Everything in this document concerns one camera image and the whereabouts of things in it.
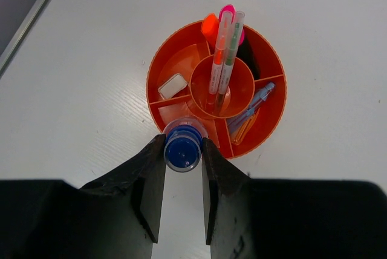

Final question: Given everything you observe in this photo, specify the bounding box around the black highlighter pink cap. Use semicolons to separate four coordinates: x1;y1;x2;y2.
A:
218;4;261;79

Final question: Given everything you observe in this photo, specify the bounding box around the orange slim pen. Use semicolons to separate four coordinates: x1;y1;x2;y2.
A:
207;10;233;105

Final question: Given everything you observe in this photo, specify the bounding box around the small blue-capped glue bottle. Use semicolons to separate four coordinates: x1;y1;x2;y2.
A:
163;117;209;172

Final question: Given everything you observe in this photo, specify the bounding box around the orange translucent pen cap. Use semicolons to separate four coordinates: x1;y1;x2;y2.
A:
231;110;260;145

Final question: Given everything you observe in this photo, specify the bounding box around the white eraser red label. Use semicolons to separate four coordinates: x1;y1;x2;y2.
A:
158;73;187;99

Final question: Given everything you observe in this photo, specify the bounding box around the blue translucent pen cap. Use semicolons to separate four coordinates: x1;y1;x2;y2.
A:
227;82;275;133

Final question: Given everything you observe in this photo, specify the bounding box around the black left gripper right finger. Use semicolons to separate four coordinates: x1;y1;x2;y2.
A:
202;139;386;258

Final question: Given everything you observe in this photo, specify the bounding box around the orange round divided container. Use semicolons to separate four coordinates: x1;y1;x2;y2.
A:
146;21;287;159

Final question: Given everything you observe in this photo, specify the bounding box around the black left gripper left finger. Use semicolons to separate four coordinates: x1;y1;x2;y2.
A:
1;134;166;258

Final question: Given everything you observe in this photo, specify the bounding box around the black highlighter orange cap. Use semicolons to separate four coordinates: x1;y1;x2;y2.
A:
201;13;219;47

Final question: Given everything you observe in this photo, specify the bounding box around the green clear pen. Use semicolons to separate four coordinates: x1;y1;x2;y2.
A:
215;11;245;113

